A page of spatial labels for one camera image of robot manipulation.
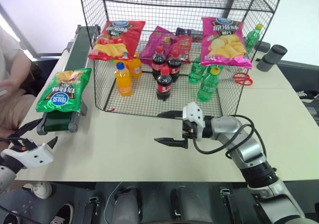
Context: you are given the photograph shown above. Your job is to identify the black sneaker white laces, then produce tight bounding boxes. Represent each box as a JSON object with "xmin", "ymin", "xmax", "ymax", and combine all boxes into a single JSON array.
[
  {"xmin": 2, "ymin": 210, "xmax": 21, "ymax": 224},
  {"xmin": 49, "ymin": 203, "xmax": 75, "ymax": 224}
]

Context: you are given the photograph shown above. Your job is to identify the small red snack packet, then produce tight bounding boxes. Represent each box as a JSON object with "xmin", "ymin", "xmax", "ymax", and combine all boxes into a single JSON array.
[{"xmin": 171, "ymin": 34, "xmax": 194, "ymax": 63}]

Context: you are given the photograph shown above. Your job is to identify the dark grey block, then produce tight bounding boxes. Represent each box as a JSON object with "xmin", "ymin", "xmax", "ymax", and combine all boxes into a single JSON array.
[{"xmin": 256, "ymin": 40, "xmax": 272, "ymax": 53}]

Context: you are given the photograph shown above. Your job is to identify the grey cylinder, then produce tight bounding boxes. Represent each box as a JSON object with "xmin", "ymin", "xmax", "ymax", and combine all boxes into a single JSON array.
[{"xmin": 256, "ymin": 44, "xmax": 288, "ymax": 73}]

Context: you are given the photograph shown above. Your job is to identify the red scissors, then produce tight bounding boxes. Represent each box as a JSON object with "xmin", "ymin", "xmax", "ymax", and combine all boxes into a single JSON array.
[{"xmin": 232, "ymin": 72, "xmax": 254, "ymax": 87}]

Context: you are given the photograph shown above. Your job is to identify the black wire rack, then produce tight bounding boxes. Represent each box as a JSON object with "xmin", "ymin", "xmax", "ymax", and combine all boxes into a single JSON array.
[{"xmin": 77, "ymin": 0, "xmax": 287, "ymax": 117}]

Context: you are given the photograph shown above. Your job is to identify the pink chips bag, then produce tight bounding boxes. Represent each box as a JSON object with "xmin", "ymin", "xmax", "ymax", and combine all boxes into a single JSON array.
[{"xmin": 200, "ymin": 16, "xmax": 253, "ymax": 70}]

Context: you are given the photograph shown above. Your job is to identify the green conveyor belt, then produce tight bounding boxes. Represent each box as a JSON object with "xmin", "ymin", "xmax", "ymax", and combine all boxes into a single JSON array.
[{"xmin": 36, "ymin": 24, "xmax": 104, "ymax": 135}]

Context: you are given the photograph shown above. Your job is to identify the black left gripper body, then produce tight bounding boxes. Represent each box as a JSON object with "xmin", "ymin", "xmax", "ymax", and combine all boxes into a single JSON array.
[{"xmin": 6, "ymin": 132, "xmax": 36, "ymax": 152}]

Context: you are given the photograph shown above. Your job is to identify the cola bottle red cap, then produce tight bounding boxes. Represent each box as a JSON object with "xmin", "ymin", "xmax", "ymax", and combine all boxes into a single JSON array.
[
  {"xmin": 167, "ymin": 50, "xmax": 183, "ymax": 83},
  {"xmin": 152, "ymin": 46, "xmax": 167, "ymax": 81},
  {"xmin": 156, "ymin": 67, "xmax": 173, "ymax": 102}
]

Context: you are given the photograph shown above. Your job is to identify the person's hand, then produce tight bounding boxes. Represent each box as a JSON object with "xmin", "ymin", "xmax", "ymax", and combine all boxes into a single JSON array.
[{"xmin": 0, "ymin": 80, "xmax": 20, "ymax": 97}]

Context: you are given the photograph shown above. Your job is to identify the green soda bottle yellow cap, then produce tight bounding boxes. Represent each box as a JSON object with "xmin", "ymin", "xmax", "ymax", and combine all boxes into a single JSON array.
[
  {"xmin": 244, "ymin": 23, "xmax": 265, "ymax": 55},
  {"xmin": 196, "ymin": 66, "xmax": 221, "ymax": 104}
]

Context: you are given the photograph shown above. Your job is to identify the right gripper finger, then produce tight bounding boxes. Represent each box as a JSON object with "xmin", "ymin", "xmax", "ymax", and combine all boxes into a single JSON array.
[
  {"xmin": 154, "ymin": 137, "xmax": 188, "ymax": 150},
  {"xmin": 157, "ymin": 110, "xmax": 184, "ymax": 119}
]

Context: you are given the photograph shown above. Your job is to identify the green chips bag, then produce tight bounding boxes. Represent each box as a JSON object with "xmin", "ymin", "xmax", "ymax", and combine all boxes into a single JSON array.
[{"xmin": 35, "ymin": 68, "xmax": 92, "ymax": 113}]

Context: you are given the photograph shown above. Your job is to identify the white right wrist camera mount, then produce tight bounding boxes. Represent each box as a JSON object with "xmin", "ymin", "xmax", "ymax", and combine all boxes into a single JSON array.
[{"xmin": 182, "ymin": 102, "xmax": 206, "ymax": 142}]

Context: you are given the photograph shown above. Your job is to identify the dark rounded shape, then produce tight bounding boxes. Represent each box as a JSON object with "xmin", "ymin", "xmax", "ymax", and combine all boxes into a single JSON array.
[
  {"xmin": 170, "ymin": 186, "xmax": 208, "ymax": 224},
  {"xmin": 113, "ymin": 186, "xmax": 143, "ymax": 224}
]

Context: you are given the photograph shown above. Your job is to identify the orange soda bottle blue cap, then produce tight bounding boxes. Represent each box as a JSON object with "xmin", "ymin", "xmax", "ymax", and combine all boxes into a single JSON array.
[{"xmin": 114, "ymin": 62, "xmax": 133, "ymax": 98}]

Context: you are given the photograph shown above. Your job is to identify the black object with white print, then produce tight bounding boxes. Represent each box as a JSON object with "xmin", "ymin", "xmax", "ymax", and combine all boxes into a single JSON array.
[{"xmin": 276, "ymin": 59, "xmax": 319, "ymax": 125}]

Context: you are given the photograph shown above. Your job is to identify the white shoe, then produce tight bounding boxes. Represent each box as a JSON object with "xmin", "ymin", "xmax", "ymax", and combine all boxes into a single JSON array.
[{"xmin": 22, "ymin": 181, "xmax": 53, "ymax": 200}]

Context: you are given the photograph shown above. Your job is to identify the dark purple snack packet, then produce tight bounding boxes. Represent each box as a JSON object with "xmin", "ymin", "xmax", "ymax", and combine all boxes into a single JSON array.
[{"xmin": 175, "ymin": 27, "xmax": 203, "ymax": 37}]

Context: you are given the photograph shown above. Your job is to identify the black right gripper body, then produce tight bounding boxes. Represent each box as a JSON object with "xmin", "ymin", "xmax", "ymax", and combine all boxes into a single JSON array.
[{"xmin": 181, "ymin": 118, "xmax": 198, "ymax": 141}]

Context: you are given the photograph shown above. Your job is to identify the thin white cable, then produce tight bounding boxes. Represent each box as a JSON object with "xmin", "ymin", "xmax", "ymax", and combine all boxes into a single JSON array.
[{"xmin": 103, "ymin": 182, "xmax": 123, "ymax": 224}]

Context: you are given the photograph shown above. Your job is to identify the red chips bag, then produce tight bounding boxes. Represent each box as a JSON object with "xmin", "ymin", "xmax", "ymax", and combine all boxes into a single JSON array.
[{"xmin": 88, "ymin": 20, "xmax": 146, "ymax": 62}]

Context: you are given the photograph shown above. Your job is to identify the seated person in beige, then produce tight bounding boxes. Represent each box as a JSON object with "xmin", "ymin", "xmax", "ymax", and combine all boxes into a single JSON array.
[{"xmin": 0, "ymin": 26, "xmax": 38, "ymax": 133}]

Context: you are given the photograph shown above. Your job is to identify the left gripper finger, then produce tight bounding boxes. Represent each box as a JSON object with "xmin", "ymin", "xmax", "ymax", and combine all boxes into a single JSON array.
[
  {"xmin": 46, "ymin": 136, "xmax": 59, "ymax": 156},
  {"xmin": 7, "ymin": 118, "xmax": 43, "ymax": 138}
]

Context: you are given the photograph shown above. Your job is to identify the purple snack bag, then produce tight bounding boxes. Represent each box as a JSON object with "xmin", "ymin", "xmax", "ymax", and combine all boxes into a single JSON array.
[{"xmin": 139, "ymin": 25, "xmax": 179, "ymax": 67}]

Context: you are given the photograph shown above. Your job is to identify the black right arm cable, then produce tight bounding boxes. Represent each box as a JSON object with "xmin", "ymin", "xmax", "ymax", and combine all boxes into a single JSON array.
[{"xmin": 192, "ymin": 114, "xmax": 264, "ymax": 160}]

